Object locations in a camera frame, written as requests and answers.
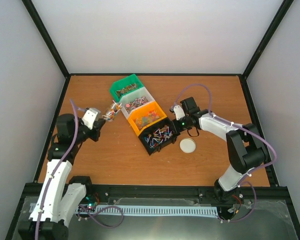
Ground black candy bin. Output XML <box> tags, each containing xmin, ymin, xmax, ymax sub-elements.
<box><xmin>138</xmin><ymin>117</ymin><xmax>180</xmax><ymax>156</ymax></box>

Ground clear plastic jar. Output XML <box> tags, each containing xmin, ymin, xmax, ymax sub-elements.
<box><xmin>102</xmin><ymin>100</ymin><xmax>123</xmax><ymax>122</ymax></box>

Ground orange candy bin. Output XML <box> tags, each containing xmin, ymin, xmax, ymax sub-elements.
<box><xmin>127</xmin><ymin>101</ymin><xmax>167</xmax><ymax>136</ymax></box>

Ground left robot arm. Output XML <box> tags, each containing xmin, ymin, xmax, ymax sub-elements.
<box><xmin>18</xmin><ymin>108</ymin><xmax>106</xmax><ymax>240</ymax></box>

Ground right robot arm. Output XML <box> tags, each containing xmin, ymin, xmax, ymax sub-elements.
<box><xmin>170</xmin><ymin>97</ymin><xmax>270</xmax><ymax>203</ymax></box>

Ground white jar lid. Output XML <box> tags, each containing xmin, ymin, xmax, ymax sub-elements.
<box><xmin>179</xmin><ymin>138</ymin><xmax>196</xmax><ymax>154</ymax></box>

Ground white candy bin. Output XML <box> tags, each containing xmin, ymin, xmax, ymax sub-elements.
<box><xmin>119</xmin><ymin>87</ymin><xmax>155</xmax><ymax>119</ymax></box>

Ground green candy bin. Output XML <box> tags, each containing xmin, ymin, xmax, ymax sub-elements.
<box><xmin>109</xmin><ymin>74</ymin><xmax>144</xmax><ymax>102</ymax></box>

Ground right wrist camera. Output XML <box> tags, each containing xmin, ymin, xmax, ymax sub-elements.
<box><xmin>170</xmin><ymin>104</ymin><xmax>185</xmax><ymax>121</ymax></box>

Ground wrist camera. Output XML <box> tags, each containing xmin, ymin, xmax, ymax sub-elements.
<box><xmin>81</xmin><ymin>107</ymin><xmax>101</xmax><ymax>130</ymax></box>
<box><xmin>170</xmin><ymin>104</ymin><xmax>185</xmax><ymax>121</ymax></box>

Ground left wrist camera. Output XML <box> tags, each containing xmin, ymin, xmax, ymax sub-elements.
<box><xmin>81</xmin><ymin>107</ymin><xmax>101</xmax><ymax>130</ymax></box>

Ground light blue cable duct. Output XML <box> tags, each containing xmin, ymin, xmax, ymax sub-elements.
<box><xmin>82</xmin><ymin>204</ymin><xmax>218</xmax><ymax>218</ymax></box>

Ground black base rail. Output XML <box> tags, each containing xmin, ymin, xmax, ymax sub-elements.
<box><xmin>22</xmin><ymin>182</ymin><xmax>290</xmax><ymax>204</ymax></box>

